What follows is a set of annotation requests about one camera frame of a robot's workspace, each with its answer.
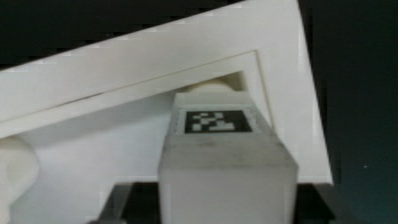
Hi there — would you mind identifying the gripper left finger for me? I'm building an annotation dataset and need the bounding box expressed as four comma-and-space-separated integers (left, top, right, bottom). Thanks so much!
87, 182, 162, 224

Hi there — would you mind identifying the white square table top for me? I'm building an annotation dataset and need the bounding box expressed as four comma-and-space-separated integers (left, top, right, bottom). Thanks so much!
0, 0, 333, 224

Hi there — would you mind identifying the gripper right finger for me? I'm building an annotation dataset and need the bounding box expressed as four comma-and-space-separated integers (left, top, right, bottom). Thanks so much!
293, 183, 356, 224

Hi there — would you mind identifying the white table leg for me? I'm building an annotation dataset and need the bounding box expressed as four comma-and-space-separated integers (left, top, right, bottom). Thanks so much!
158, 80, 299, 224

